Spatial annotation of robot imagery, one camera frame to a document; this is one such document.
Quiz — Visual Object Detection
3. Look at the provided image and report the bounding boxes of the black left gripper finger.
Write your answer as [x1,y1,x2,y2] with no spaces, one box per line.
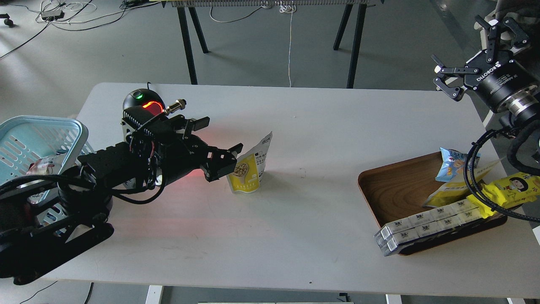
[200,143,243,182]
[181,116,210,140]

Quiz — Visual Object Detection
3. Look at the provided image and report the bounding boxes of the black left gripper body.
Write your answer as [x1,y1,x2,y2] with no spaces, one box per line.
[121,106,208,189]

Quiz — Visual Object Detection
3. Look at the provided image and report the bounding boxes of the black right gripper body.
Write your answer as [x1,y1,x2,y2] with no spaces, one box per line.
[464,59,539,112]

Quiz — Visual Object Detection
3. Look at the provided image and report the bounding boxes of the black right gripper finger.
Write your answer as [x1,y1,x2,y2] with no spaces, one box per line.
[431,54,480,101]
[475,15,531,64]

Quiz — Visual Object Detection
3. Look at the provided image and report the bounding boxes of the yellow white snack pouch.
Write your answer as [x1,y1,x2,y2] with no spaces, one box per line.
[227,132,273,193]
[422,159,501,208]

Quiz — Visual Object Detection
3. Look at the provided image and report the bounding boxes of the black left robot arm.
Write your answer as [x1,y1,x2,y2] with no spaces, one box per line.
[0,106,243,285]

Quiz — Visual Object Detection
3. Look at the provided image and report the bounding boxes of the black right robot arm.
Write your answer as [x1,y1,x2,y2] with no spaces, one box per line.
[432,0,539,175]

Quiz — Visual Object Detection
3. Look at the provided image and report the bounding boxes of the blue snack bag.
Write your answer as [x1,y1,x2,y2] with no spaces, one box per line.
[435,147,467,182]

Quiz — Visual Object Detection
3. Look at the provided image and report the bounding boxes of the yellow cartoon snack bag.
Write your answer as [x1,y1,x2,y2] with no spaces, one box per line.
[482,172,540,209]

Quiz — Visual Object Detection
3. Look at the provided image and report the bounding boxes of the snack packet in basket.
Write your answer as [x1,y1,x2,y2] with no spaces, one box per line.
[26,153,66,175]

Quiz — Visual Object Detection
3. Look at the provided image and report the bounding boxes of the white boxed snack pack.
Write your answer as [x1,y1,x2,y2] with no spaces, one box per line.
[374,199,483,256]

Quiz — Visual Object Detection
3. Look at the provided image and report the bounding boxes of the light blue plastic basket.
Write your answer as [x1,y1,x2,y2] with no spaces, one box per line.
[0,116,95,231]

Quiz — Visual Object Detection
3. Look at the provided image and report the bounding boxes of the black barcode scanner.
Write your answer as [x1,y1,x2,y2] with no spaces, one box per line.
[123,83,166,115]

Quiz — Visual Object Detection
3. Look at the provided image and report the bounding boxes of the black trestle table legs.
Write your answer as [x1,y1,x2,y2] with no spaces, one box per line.
[171,0,371,89]

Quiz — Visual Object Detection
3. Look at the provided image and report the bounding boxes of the brown wooden tray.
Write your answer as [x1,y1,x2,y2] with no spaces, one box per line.
[357,152,507,255]

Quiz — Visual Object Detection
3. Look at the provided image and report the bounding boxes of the black power adapter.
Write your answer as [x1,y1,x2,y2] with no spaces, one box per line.
[40,9,65,22]

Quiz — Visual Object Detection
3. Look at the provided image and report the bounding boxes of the black cable loop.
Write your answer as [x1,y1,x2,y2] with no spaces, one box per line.
[463,129,540,223]

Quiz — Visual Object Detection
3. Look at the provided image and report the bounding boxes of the white hanging cable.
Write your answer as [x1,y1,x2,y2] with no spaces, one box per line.
[278,3,297,88]

